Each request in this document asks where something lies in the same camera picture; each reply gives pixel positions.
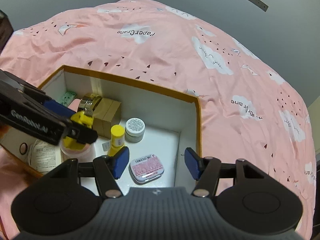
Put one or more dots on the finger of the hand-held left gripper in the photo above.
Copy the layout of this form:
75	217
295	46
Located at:
58	108
82	133

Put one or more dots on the round beige compact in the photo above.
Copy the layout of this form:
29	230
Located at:
23	148

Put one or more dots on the pink labelled tin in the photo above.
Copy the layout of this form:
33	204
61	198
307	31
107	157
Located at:
147	167

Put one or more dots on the green patterned packet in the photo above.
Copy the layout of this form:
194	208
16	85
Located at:
68	97

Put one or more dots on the pink printed blanket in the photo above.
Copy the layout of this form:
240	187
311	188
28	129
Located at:
175	42

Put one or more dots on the pink cream jar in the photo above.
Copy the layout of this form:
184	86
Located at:
82	155

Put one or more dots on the orange cardboard box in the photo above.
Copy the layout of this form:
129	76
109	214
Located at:
160	110

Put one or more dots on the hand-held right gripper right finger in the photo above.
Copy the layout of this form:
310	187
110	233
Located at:
192	163

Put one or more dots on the yellow plastic toy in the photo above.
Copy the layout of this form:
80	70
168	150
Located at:
81	118

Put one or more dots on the gold lidded jar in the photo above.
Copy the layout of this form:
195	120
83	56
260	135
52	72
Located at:
88	101

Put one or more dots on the small brown cardboard box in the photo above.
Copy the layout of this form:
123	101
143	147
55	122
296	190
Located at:
107	115

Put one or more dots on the white barcode tag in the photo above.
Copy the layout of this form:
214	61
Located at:
106	146

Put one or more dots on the yellow tube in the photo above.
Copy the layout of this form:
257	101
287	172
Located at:
117	135

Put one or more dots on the dark brown panel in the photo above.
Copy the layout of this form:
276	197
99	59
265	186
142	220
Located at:
5	30

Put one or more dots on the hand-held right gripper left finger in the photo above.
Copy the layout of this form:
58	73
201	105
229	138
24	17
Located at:
120	162

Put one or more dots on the white jar glitter lid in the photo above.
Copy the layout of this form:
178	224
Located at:
135	127

